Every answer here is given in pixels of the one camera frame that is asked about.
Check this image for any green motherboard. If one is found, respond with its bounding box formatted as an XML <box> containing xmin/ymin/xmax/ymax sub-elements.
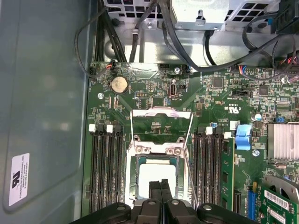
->
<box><xmin>80</xmin><ymin>61</ymin><xmax>299</xmax><ymax>224</ymax></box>

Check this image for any graphics card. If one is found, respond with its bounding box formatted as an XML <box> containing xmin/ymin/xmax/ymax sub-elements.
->
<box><xmin>259</xmin><ymin>174</ymin><xmax>299</xmax><ymax>224</ymax></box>

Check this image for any thin black wire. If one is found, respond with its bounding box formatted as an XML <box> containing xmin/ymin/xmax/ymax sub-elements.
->
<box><xmin>74</xmin><ymin>6</ymin><xmax>113</xmax><ymax>77</ymax></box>

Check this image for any silver CPU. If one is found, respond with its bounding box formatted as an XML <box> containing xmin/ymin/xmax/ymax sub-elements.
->
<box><xmin>137</xmin><ymin>158</ymin><xmax>177</xmax><ymax>201</ymax></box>

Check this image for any silver drive cage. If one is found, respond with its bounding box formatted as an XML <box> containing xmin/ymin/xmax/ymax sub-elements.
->
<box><xmin>102</xmin><ymin>0</ymin><xmax>281</xmax><ymax>31</ymax></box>

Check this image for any internal USB port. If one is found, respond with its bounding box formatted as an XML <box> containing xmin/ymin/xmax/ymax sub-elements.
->
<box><xmin>168</xmin><ymin>83</ymin><xmax>178</xmax><ymax>98</ymax></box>

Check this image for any black cable with plug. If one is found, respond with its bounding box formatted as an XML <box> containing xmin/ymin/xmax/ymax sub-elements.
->
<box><xmin>204</xmin><ymin>30</ymin><xmax>218</xmax><ymax>66</ymax></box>
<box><xmin>129</xmin><ymin>29</ymin><xmax>141</xmax><ymax>63</ymax></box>

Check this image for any black expansion slot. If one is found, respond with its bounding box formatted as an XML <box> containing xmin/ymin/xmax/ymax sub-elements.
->
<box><xmin>234</xmin><ymin>190</ymin><xmax>242</xmax><ymax>212</ymax></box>

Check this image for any thick black cable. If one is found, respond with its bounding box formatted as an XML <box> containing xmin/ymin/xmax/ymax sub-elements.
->
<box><xmin>160</xmin><ymin>0</ymin><xmax>281</xmax><ymax>70</ymax></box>

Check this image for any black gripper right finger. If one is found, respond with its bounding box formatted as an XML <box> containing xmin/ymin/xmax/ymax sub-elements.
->
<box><xmin>161</xmin><ymin>178</ymin><xmax>254</xmax><ymax>224</ymax></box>

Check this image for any green RAM stick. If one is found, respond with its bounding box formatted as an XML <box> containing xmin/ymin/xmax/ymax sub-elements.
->
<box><xmin>221</xmin><ymin>132</ymin><xmax>235</xmax><ymax>210</ymax></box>

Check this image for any silver heat sink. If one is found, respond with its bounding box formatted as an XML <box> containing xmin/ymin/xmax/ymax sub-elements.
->
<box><xmin>267</xmin><ymin>123</ymin><xmax>299</xmax><ymax>160</ymax></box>

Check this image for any wire locking lever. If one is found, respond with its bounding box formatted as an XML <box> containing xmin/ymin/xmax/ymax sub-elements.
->
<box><xmin>184</xmin><ymin>149</ymin><xmax>199</xmax><ymax>207</ymax></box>

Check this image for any coin battery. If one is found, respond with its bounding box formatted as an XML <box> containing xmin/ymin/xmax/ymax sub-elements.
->
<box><xmin>111</xmin><ymin>77</ymin><xmax>128</xmax><ymax>94</ymax></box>

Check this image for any blue plastic clip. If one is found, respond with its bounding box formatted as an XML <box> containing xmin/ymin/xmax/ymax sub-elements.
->
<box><xmin>235</xmin><ymin>125</ymin><xmax>253</xmax><ymax>150</ymax></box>

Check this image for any CPU socket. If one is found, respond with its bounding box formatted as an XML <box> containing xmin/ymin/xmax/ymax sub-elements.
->
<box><xmin>126</xmin><ymin>141</ymin><xmax>190</xmax><ymax>206</ymax></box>

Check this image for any blue expansion slot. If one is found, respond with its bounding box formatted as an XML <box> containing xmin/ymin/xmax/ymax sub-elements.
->
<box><xmin>249</xmin><ymin>185</ymin><xmax>257</xmax><ymax>221</ymax></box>

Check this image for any black open PC case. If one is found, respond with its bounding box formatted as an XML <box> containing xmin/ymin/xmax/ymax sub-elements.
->
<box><xmin>0</xmin><ymin>0</ymin><xmax>299</xmax><ymax>224</ymax></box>

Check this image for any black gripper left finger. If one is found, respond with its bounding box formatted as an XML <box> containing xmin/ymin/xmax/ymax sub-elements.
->
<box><xmin>70</xmin><ymin>181</ymin><xmax>163</xmax><ymax>224</ymax></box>

